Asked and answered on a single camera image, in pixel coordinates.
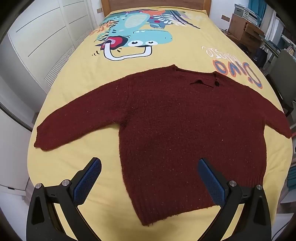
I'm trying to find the dark red knit sweater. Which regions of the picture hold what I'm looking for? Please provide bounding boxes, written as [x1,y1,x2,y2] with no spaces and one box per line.
[34,65,292,225]

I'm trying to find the teal folded stack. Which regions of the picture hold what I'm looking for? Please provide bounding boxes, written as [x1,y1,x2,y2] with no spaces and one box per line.
[287,166,296,191]

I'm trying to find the grey green chair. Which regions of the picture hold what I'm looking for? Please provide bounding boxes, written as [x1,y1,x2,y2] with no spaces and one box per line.
[266,50,295,117]

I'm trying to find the white wardrobe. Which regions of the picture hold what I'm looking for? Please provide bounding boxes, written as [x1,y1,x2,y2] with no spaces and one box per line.
[1,0,104,196]

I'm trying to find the yellow dinosaur bed cover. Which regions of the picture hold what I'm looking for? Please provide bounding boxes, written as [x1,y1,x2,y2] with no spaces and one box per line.
[28,8,280,240]

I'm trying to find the brown cardboard box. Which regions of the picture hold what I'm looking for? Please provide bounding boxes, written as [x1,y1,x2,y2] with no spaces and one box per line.
[228,14,264,50]

